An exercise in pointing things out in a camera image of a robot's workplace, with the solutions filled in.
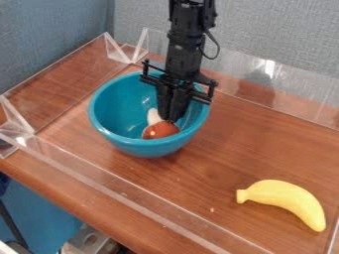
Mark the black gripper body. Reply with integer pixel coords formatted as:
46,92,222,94
140,33,218,104

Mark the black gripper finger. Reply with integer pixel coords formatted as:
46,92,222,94
172,87,194,122
156,85,174,121

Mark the brown white toy mushroom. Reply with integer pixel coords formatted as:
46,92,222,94
141,108,180,139

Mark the blue bowl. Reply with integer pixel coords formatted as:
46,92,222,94
86,71,209,158

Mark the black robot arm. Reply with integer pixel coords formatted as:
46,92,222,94
140,0,220,123

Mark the clear acrylic barrier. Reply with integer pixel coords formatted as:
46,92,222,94
0,29,339,254

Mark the yellow toy banana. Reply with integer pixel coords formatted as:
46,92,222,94
236,180,326,232

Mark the black cable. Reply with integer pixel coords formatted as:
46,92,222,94
198,28,221,61

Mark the grey metal bracket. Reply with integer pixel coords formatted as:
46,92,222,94
59,224,117,254

